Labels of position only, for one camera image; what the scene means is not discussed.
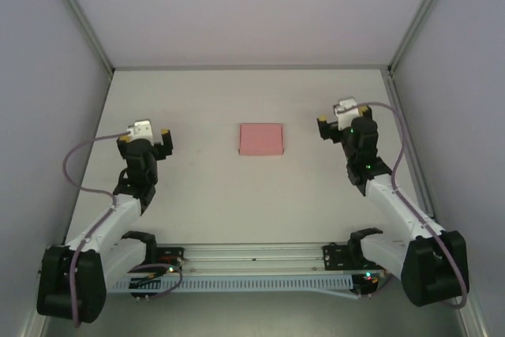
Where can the pink paper box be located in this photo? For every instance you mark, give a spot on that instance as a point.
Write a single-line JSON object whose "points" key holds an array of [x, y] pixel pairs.
{"points": [[260, 139]]}

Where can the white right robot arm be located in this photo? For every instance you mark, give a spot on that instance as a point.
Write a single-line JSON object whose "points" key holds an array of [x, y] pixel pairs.
{"points": [[398, 207]]}

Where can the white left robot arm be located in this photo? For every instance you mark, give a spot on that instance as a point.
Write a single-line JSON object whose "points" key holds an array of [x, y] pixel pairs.
{"points": [[106, 226]]}

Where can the aluminium frame post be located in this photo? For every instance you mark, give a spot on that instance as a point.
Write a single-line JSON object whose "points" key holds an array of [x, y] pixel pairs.
{"points": [[80, 17], [422, 13]]}

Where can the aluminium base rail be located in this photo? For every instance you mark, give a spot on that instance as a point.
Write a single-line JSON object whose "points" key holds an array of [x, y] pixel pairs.
{"points": [[252, 254]]}

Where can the aluminium frame bar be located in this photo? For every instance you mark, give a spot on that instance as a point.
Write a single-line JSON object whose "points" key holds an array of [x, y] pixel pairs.
{"points": [[485, 321], [35, 327]]}

